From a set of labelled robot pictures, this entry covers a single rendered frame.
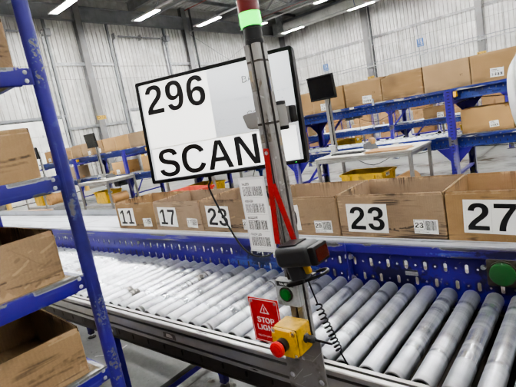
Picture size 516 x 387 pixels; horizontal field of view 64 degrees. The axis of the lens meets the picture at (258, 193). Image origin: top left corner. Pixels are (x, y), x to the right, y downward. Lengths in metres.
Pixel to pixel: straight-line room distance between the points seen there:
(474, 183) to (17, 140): 1.47
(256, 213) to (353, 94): 5.59
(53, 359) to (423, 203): 1.15
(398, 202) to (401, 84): 4.82
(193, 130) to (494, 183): 1.10
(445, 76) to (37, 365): 5.72
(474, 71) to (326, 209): 4.58
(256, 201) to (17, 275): 0.54
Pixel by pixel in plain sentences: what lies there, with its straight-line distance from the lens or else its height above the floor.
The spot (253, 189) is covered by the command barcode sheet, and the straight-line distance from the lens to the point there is 1.04.
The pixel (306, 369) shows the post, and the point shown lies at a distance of 1.17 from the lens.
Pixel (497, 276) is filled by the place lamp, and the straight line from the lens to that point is 1.44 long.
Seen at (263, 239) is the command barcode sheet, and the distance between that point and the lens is 1.07.
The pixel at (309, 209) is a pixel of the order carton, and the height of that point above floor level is 1.00.
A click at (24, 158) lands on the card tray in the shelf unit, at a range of 0.89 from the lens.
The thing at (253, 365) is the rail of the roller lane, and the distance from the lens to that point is 1.31.
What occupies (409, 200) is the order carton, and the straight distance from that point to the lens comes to 1.51.
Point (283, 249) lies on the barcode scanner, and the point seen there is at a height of 1.08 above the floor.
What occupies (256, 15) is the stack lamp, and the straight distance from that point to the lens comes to 1.02.
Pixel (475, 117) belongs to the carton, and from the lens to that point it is 5.81.
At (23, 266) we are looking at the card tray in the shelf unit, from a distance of 0.90.
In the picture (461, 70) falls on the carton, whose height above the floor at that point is 1.58.
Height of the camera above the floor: 1.37
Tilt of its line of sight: 9 degrees down
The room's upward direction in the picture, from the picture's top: 10 degrees counter-clockwise
